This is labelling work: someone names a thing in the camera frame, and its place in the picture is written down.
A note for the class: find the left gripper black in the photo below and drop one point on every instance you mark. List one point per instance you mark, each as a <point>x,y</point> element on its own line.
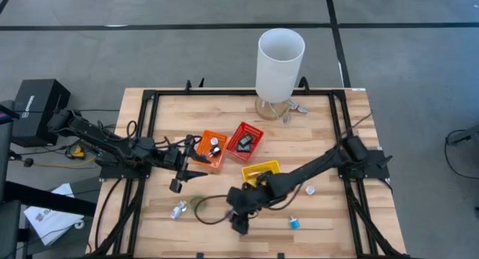
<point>174,157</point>

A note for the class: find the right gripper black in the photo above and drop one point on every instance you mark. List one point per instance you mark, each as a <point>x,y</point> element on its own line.
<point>245,201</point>

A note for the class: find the black sharpener white insert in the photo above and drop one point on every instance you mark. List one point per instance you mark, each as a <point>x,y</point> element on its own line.
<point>215,151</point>

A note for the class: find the clear tape roll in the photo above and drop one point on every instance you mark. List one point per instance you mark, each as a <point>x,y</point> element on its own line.
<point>254,174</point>

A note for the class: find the small silver metal sharpener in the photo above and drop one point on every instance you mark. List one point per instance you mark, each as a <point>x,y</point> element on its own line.
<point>214,141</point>

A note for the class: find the yellow plastic basket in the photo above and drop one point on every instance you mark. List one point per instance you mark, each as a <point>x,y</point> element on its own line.
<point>249,169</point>

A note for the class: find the green tape roll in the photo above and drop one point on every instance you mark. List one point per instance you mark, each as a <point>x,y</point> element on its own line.
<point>191,203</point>

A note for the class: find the black framed small display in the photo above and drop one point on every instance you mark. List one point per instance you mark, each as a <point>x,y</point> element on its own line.
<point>242,148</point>
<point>246,140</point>

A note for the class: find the blue white small sharpener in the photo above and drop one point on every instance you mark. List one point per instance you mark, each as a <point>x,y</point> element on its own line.
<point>294,223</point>

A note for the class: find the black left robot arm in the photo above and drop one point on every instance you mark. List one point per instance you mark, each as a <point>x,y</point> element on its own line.
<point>112,143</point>

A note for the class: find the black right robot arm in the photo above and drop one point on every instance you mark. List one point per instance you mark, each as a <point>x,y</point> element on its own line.
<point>310,167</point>

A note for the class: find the orange plastic basket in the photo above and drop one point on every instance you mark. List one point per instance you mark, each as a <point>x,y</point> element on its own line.
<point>221,158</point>

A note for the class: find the silver binder clip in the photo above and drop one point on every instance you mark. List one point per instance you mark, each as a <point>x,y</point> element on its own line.
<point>178,211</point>

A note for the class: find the red plastic basket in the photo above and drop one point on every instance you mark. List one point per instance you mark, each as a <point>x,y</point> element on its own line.
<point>254,133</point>

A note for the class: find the yellow black floor tool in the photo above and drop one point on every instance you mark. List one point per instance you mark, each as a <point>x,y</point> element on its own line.
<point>78,152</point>

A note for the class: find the white shade table lamp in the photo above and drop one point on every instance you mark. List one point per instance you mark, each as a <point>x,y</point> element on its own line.
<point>278,68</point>

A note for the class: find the black floor beam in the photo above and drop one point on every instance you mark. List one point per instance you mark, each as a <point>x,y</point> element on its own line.
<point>48,199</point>

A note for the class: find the white paper sheets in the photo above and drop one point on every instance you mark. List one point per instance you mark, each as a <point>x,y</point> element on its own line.
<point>52,221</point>

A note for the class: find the round black plug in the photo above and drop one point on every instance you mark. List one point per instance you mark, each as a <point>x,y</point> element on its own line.
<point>28,162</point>

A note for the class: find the black cardboard box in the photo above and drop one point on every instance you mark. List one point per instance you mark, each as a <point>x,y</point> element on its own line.
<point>37,102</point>

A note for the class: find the grey chair leg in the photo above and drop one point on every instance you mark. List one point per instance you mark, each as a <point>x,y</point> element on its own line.
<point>467,133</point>

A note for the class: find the black metal table frame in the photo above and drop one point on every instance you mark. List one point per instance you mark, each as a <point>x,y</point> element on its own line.
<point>243,92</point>

